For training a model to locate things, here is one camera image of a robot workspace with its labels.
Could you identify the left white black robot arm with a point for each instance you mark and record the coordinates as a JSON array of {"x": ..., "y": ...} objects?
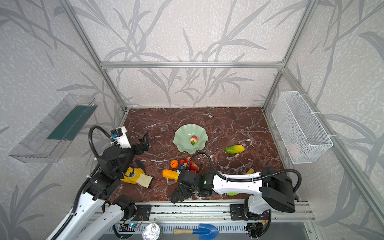
[{"x": 92, "y": 195}]

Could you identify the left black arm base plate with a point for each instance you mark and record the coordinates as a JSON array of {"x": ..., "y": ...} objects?
[{"x": 141, "y": 214}]

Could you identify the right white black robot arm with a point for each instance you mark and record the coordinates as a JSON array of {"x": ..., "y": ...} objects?
[{"x": 267, "y": 190}]

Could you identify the light green scalloped fruit bowl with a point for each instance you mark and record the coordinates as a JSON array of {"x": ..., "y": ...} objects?
[{"x": 190, "y": 138}]

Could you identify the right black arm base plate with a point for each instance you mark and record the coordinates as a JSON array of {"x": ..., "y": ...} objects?
[{"x": 239, "y": 213}]

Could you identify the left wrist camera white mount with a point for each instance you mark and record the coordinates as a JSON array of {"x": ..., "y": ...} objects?
[{"x": 119, "y": 136}]

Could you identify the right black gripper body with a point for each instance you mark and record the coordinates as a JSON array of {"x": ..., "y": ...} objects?
[{"x": 183, "y": 186}]

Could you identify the fake orange tangerine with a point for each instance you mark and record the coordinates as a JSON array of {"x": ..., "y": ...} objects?
[{"x": 174, "y": 164}]

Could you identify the white wire mesh basket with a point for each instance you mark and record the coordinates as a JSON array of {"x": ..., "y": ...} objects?
[{"x": 303, "y": 135}]

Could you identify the silver metal can top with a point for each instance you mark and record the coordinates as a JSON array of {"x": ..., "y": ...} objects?
[{"x": 152, "y": 231}]

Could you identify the fake dark avocado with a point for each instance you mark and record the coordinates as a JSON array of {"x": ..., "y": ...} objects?
[{"x": 175, "y": 198}]

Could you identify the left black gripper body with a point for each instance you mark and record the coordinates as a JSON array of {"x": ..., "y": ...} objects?
[{"x": 137, "y": 147}]

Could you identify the blue toy shovel wooden handle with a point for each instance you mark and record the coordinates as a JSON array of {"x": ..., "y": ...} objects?
[{"x": 204, "y": 231}]

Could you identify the fake green yellow mango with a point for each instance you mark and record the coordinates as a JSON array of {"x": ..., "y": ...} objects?
[{"x": 235, "y": 149}]

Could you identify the clear acrylic wall shelf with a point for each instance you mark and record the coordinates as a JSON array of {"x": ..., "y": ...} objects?
[{"x": 48, "y": 141}]

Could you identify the fake red grape bunch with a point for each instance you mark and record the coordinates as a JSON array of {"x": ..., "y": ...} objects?
[{"x": 189, "y": 165}]

